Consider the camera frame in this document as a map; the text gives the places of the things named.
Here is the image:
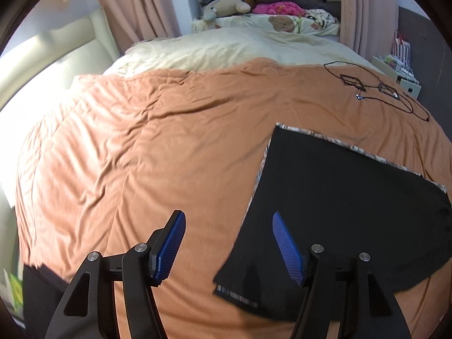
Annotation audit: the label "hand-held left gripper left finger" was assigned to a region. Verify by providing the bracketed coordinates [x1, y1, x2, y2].
[44, 210, 186, 339]

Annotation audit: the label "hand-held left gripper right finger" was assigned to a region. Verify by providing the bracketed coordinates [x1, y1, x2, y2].
[272, 212, 412, 339]

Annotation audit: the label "black pants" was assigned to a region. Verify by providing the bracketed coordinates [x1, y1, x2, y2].
[213, 125, 452, 322]

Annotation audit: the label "orange blanket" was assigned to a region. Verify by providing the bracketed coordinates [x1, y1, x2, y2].
[15, 58, 451, 339]

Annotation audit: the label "dark cloth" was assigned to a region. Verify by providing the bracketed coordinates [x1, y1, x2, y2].
[23, 263, 71, 325]

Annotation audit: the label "green book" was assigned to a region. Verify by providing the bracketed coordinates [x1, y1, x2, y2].
[3, 268, 23, 308]

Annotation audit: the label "cream duvet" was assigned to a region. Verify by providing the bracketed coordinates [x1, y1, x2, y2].
[102, 27, 387, 78]

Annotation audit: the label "bear print pillow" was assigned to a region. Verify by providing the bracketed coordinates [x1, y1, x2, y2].
[214, 9, 341, 36]

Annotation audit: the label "striped paper bag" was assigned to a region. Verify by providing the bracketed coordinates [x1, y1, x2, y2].
[392, 30, 412, 64]

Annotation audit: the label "white padded headboard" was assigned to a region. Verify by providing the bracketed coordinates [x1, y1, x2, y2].
[0, 7, 124, 114]

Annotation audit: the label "pink plush toy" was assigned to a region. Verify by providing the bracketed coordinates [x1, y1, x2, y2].
[252, 2, 304, 17]

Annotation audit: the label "beige plush toy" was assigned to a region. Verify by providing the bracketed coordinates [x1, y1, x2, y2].
[201, 0, 253, 22]

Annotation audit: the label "black cable with frames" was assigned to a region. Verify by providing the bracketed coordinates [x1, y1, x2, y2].
[323, 62, 431, 122]

